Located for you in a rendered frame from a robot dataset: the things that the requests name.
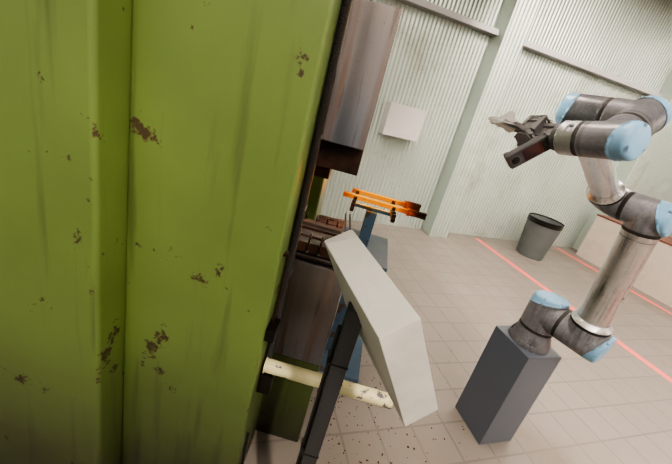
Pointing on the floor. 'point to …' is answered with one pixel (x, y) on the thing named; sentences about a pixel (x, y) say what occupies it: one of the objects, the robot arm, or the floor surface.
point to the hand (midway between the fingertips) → (494, 138)
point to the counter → (652, 272)
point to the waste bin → (538, 236)
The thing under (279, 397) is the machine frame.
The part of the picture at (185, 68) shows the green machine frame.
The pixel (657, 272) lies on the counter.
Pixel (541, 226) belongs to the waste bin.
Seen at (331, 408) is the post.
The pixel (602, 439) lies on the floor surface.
